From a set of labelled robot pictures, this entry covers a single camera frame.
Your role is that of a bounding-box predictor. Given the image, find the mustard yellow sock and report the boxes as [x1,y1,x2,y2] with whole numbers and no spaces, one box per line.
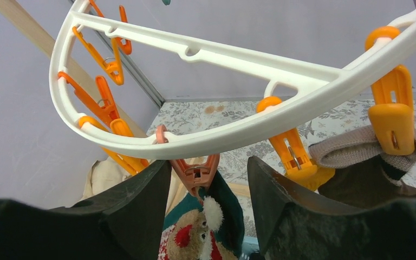
[289,167,335,191]

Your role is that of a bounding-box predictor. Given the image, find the white round clip hanger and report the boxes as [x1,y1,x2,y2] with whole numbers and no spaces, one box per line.
[49,1,416,159]

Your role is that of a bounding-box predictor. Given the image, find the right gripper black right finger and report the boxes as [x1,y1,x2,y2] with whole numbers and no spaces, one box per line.
[247,156,416,259]

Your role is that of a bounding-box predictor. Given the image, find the pink clothes peg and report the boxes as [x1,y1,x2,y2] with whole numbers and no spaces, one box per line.
[155,124,221,200]

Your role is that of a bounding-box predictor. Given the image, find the orange clothes peg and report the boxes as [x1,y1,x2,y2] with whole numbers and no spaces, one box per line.
[368,64,415,155]
[57,71,120,126]
[256,96,318,177]

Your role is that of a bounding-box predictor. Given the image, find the beige crumpled cloth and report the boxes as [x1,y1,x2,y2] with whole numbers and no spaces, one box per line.
[80,157,131,200]

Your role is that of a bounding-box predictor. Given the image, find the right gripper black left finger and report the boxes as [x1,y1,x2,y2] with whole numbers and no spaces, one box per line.
[0,160,171,259]

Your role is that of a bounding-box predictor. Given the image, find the wooden drying rack frame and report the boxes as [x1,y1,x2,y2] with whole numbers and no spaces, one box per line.
[0,0,252,216]

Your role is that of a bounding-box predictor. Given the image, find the dark brown sock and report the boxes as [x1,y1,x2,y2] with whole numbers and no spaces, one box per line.
[308,126,416,209]

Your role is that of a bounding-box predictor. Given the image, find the dark teal sock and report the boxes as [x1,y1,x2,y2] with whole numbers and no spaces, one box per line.
[157,172,245,259]

